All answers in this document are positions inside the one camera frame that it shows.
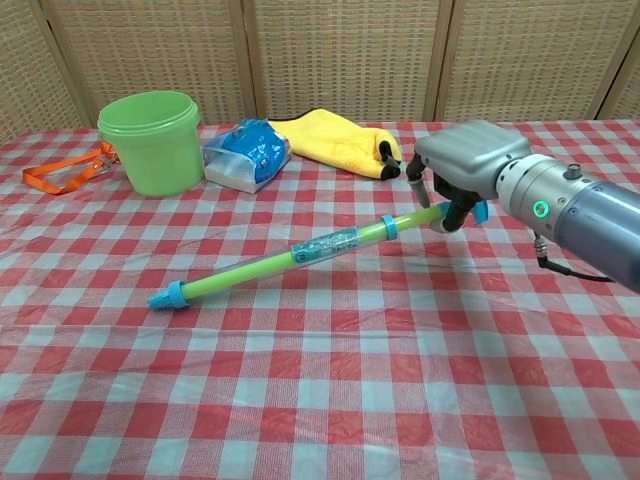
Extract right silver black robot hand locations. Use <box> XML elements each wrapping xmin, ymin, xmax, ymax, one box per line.
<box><xmin>408</xmin><ymin>119</ymin><xmax>532</xmax><ymax>236</ymax></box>

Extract toy water squirter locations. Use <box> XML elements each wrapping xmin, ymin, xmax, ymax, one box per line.
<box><xmin>146</xmin><ymin>196</ymin><xmax>491</xmax><ymax>313</ymax></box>

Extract yellow cloth black trim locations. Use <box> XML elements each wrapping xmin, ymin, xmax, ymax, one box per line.
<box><xmin>266</xmin><ymin>107</ymin><xmax>403</xmax><ymax>181</ymax></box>

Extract woven bamboo folding screen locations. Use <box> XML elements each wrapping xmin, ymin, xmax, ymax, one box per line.
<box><xmin>0</xmin><ymin>0</ymin><xmax>640</xmax><ymax>147</ymax></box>

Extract blue tissue pack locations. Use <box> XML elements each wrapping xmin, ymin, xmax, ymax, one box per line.
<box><xmin>201</xmin><ymin>117</ymin><xmax>294</xmax><ymax>195</ymax></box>

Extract red white checkered tablecloth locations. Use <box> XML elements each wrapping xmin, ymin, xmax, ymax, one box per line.
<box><xmin>0</xmin><ymin>118</ymin><xmax>640</xmax><ymax>480</ymax></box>

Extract green plastic bucket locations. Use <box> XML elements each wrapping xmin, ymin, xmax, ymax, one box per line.
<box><xmin>96</xmin><ymin>91</ymin><xmax>207</xmax><ymax>198</ymax></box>

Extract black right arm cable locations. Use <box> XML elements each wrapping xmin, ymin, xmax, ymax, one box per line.
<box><xmin>531</xmin><ymin>233</ymin><xmax>617</xmax><ymax>284</ymax></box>

